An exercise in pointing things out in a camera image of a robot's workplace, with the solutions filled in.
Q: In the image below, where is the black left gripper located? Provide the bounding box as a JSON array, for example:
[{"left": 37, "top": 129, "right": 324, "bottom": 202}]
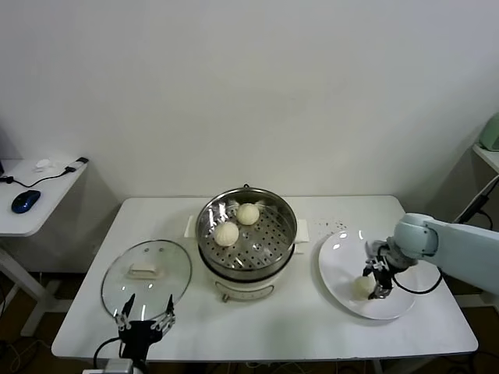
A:
[{"left": 114, "top": 293, "right": 176, "bottom": 362}]

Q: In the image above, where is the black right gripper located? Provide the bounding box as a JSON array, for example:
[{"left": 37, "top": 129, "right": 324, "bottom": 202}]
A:
[{"left": 362, "top": 257, "right": 397, "bottom": 302}]

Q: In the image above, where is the white steamed baozi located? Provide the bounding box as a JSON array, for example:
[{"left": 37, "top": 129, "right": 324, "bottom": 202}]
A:
[
  {"left": 213, "top": 221, "right": 239, "bottom": 248},
  {"left": 236, "top": 203, "right": 260, "bottom": 226},
  {"left": 352, "top": 275, "right": 373, "bottom": 301}
]

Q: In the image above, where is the round glass pot lid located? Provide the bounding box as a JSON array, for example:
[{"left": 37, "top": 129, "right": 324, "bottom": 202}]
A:
[{"left": 101, "top": 239, "right": 193, "bottom": 321}]

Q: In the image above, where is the white steamer pot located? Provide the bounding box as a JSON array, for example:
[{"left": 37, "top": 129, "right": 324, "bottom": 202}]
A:
[{"left": 183, "top": 213, "right": 312, "bottom": 303}]

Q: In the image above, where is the stainless steel steamer basket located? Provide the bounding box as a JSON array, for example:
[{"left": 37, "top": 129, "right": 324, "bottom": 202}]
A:
[{"left": 196, "top": 188, "right": 298, "bottom": 282}]

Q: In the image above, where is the large white plate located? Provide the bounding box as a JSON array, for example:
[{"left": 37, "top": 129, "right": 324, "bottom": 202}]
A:
[{"left": 318, "top": 229, "right": 418, "bottom": 321}]

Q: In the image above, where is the white side desk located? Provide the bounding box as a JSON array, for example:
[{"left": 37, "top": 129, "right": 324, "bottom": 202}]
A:
[{"left": 0, "top": 157, "right": 90, "bottom": 338}]

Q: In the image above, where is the blue computer mouse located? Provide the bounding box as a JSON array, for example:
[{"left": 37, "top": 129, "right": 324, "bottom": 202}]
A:
[{"left": 10, "top": 189, "right": 42, "bottom": 214}]

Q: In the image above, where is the white shelf board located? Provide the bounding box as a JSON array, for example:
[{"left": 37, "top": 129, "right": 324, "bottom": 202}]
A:
[{"left": 472, "top": 143, "right": 499, "bottom": 175}]

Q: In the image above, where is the pale green appliance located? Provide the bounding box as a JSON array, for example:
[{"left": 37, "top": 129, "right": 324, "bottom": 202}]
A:
[{"left": 478, "top": 112, "right": 499, "bottom": 152}]

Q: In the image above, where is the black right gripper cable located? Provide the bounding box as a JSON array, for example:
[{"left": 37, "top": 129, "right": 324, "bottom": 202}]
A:
[{"left": 391, "top": 268, "right": 444, "bottom": 294}]

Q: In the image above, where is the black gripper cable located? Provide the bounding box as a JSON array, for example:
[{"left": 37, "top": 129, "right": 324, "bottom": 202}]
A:
[
  {"left": 93, "top": 337, "right": 125, "bottom": 365},
  {"left": 391, "top": 268, "right": 444, "bottom": 294}
]

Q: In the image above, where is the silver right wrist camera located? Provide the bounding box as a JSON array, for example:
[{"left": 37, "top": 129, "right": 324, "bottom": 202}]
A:
[{"left": 364, "top": 238, "right": 395, "bottom": 260}]

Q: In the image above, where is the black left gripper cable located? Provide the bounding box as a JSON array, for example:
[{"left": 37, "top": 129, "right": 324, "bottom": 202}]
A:
[{"left": 93, "top": 337, "right": 125, "bottom": 365}]

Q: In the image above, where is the black power cable with brick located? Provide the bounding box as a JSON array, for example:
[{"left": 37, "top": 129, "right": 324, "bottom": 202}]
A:
[{"left": 451, "top": 192, "right": 493, "bottom": 235}]

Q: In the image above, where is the thin white cable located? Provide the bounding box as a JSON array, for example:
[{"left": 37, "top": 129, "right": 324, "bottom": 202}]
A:
[{"left": 458, "top": 182, "right": 499, "bottom": 223}]

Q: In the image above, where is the black cable with adapter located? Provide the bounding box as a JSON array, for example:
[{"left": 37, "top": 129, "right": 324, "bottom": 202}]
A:
[{"left": 0, "top": 157, "right": 90, "bottom": 189}]

